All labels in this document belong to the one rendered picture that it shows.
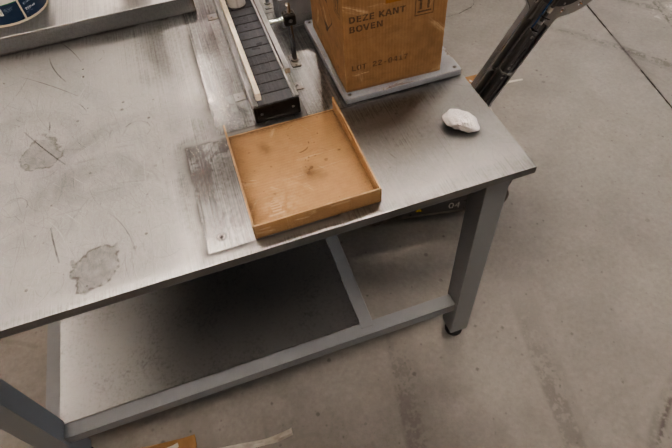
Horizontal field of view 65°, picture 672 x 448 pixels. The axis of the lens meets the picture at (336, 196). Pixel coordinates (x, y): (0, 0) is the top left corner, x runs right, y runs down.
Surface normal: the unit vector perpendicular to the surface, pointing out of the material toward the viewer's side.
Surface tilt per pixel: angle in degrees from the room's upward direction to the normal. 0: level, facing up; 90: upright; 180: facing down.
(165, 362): 0
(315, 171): 0
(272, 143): 0
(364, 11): 90
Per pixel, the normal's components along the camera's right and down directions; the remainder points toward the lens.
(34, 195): -0.06, -0.64
